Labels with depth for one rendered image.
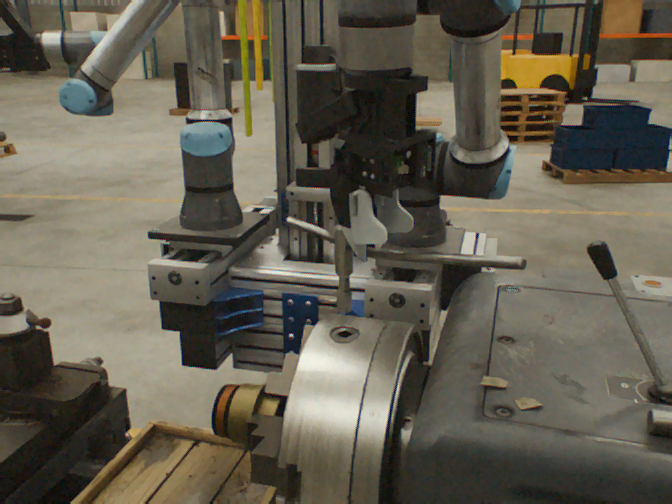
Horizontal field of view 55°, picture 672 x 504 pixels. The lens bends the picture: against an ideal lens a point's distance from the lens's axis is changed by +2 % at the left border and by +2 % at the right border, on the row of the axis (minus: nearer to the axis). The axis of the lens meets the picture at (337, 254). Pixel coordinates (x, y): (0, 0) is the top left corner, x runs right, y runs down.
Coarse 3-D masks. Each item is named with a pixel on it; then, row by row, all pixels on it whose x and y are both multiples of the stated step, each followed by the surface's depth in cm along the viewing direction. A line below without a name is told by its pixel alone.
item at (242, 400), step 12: (228, 384) 92; (252, 384) 92; (264, 384) 90; (216, 396) 90; (228, 396) 90; (240, 396) 89; (252, 396) 89; (264, 396) 90; (276, 396) 90; (216, 408) 89; (228, 408) 89; (240, 408) 88; (252, 408) 87; (264, 408) 88; (276, 408) 88; (216, 420) 89; (228, 420) 88; (240, 420) 87; (216, 432) 90; (228, 432) 88; (240, 432) 88
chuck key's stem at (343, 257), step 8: (336, 232) 74; (336, 240) 75; (344, 240) 74; (336, 248) 75; (344, 248) 75; (336, 256) 76; (344, 256) 75; (352, 256) 76; (336, 264) 76; (344, 264) 76; (352, 264) 76; (336, 272) 77; (344, 272) 76; (352, 272) 77; (344, 280) 77; (344, 288) 77; (344, 296) 78; (344, 304) 78; (344, 312) 79
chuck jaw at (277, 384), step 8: (312, 328) 92; (304, 336) 92; (304, 344) 91; (288, 360) 91; (296, 360) 91; (288, 368) 91; (272, 376) 91; (280, 376) 90; (288, 376) 90; (272, 384) 90; (280, 384) 90; (288, 384) 90; (272, 392) 90; (280, 392) 90
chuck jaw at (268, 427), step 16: (256, 416) 86; (272, 416) 87; (256, 432) 82; (272, 432) 82; (256, 448) 78; (272, 448) 78; (256, 464) 77; (272, 464) 76; (288, 464) 74; (256, 480) 77; (272, 480) 76; (288, 480) 74; (288, 496) 75
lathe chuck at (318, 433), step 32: (320, 320) 84; (352, 320) 85; (384, 320) 86; (320, 352) 78; (352, 352) 78; (320, 384) 75; (352, 384) 74; (288, 416) 74; (320, 416) 73; (352, 416) 72; (288, 448) 73; (320, 448) 72; (352, 448) 71; (320, 480) 72
